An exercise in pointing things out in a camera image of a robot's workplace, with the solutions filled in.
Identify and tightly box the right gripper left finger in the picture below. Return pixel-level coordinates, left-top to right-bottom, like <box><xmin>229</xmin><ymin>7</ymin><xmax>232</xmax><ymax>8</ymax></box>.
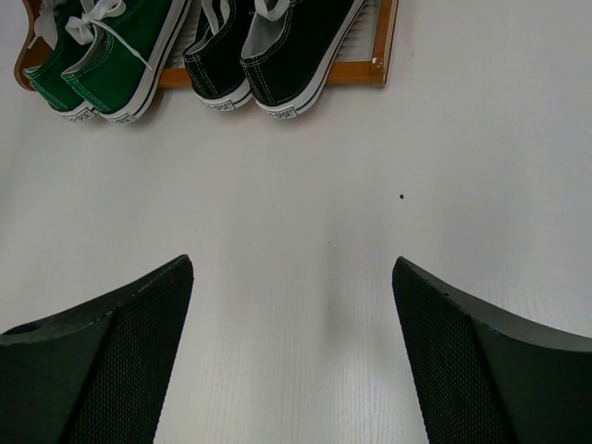
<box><xmin>1</xmin><ymin>254</ymin><xmax>193</xmax><ymax>443</ymax></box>

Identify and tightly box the green sneaker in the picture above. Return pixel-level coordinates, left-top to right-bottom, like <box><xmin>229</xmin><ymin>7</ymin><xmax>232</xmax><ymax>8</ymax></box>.
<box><xmin>24</xmin><ymin>1</ymin><xmax>97</xmax><ymax>121</ymax></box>
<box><xmin>61</xmin><ymin>0</ymin><xmax>191</xmax><ymax>123</ymax></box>

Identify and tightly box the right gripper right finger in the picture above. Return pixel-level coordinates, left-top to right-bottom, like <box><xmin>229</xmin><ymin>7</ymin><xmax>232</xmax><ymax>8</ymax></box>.
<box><xmin>392</xmin><ymin>257</ymin><xmax>591</xmax><ymax>443</ymax></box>

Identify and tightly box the black sneaker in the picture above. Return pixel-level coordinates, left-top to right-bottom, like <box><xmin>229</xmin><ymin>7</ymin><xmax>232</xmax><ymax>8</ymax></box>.
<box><xmin>182</xmin><ymin>0</ymin><xmax>254</xmax><ymax>112</ymax></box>
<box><xmin>240</xmin><ymin>0</ymin><xmax>364</xmax><ymax>119</ymax></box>

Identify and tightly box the wooden shoe shelf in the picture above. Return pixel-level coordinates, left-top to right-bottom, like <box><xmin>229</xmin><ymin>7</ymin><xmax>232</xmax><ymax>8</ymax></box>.
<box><xmin>14</xmin><ymin>0</ymin><xmax>399</xmax><ymax>91</ymax></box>

